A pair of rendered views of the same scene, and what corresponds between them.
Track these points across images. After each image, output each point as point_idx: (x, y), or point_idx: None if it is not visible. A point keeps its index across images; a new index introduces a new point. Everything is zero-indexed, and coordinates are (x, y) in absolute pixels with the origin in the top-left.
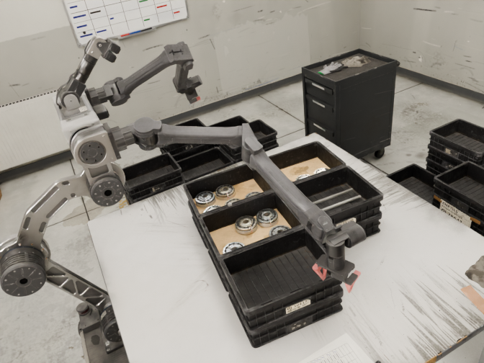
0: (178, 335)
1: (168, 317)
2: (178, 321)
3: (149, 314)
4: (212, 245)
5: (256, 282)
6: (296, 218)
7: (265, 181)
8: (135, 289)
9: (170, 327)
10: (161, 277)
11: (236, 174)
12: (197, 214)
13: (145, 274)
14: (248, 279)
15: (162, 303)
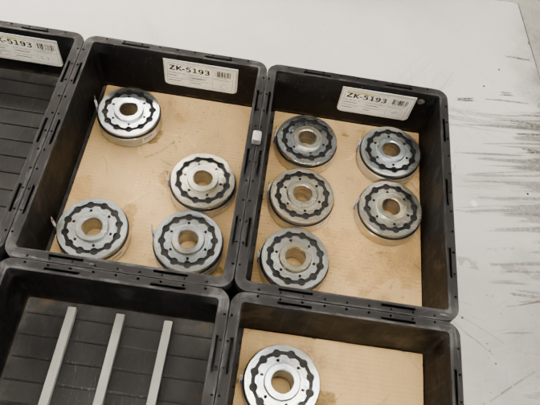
0: (92, 26)
1: (143, 27)
2: (120, 35)
3: (173, 10)
4: (138, 42)
5: (17, 116)
6: (51, 252)
7: (306, 290)
8: (251, 10)
9: (119, 23)
10: (247, 51)
11: (435, 259)
12: (279, 65)
13: (278, 34)
14: (40, 108)
15: (181, 31)
